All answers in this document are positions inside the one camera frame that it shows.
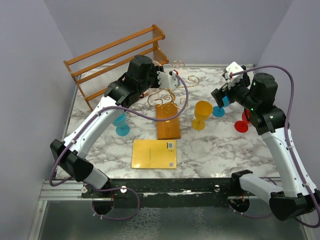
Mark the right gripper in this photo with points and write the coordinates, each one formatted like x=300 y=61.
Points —
x=218 y=94

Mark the blue wine glass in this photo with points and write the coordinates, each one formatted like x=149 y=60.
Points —
x=122 y=128
x=219 y=112

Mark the yellow wine glass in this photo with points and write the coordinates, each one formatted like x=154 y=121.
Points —
x=202 y=111

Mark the red wine glass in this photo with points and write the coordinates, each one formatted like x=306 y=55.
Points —
x=242 y=126

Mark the clear wine glass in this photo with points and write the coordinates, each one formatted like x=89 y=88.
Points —
x=154 y=93

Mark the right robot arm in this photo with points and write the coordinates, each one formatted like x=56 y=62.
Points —
x=298 y=195

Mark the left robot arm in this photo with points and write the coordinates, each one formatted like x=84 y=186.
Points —
x=70 y=153

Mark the wooden rack base board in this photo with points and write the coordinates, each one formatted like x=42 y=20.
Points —
x=169 y=129

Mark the wooden shelf rack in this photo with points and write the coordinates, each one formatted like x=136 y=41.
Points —
x=93 y=71

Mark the yellow book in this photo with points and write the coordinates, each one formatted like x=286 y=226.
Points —
x=154 y=154

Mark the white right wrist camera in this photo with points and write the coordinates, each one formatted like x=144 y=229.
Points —
x=231 y=71

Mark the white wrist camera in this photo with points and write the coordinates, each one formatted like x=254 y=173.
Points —
x=168 y=81
x=231 y=71

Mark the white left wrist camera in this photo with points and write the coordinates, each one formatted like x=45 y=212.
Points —
x=168 y=81

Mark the gold wire wine glass rack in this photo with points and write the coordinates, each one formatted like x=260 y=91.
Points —
x=163 y=96

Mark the black metal mounting rail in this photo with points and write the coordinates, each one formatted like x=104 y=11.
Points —
x=166 y=192

